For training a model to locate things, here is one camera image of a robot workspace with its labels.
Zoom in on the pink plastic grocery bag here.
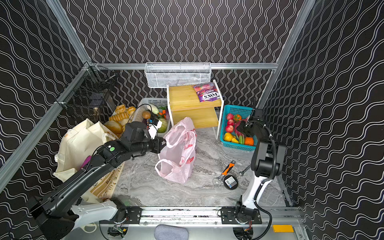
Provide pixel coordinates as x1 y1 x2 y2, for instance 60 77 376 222
155 117 197 184

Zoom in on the purple snack packet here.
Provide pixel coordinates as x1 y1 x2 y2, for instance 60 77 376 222
81 156 92 169

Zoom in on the cream canvas tote bag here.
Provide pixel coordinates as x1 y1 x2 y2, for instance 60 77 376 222
54 119 124 203

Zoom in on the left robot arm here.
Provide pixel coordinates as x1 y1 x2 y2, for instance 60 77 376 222
28 122 167 240

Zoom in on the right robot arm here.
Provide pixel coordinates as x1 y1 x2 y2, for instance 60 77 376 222
235 117 286 224

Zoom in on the orange fruit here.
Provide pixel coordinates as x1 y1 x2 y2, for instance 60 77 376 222
244 137 254 146

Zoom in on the green cabbage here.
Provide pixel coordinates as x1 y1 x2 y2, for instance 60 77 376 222
158 118 168 133

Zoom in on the red apple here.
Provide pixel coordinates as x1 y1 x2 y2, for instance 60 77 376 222
225 125 235 133

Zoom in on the teal plastic fruit basket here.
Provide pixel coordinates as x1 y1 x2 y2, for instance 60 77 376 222
220 105 258 152

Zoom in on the brown potato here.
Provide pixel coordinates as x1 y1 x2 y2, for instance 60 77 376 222
142 111 152 120

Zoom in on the white plastic vegetable basket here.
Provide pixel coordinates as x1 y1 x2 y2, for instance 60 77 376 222
132 98 171 137

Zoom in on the silver wrench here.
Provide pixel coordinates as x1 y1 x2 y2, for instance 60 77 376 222
239 165 251 176

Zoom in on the large bread loaf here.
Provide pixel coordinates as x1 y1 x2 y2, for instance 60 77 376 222
104 120 123 135

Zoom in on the long braided bread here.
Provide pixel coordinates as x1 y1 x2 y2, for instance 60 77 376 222
109 112 130 122

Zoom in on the wooden two-tier shelf rack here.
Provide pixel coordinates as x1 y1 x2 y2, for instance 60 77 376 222
167 80 224 139

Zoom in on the purple Fox's candy bag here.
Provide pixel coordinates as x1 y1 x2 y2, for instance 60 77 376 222
193 82 220 103

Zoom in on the black round tape measure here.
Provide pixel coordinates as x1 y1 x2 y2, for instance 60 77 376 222
223 175 239 191

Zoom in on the orange box cutter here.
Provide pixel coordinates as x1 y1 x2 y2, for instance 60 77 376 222
213 161 236 186

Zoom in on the grey cloth pad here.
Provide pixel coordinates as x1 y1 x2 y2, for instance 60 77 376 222
154 225 189 240

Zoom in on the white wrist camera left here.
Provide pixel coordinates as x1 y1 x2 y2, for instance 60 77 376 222
148 118 163 139

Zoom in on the white wire wall basket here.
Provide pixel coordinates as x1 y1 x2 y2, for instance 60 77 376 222
145 62 212 88

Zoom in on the black wire wall basket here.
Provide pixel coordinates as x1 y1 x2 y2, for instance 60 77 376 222
59 66 117 123

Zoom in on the metal base rail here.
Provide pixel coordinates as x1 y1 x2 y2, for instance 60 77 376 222
113 206 301 226

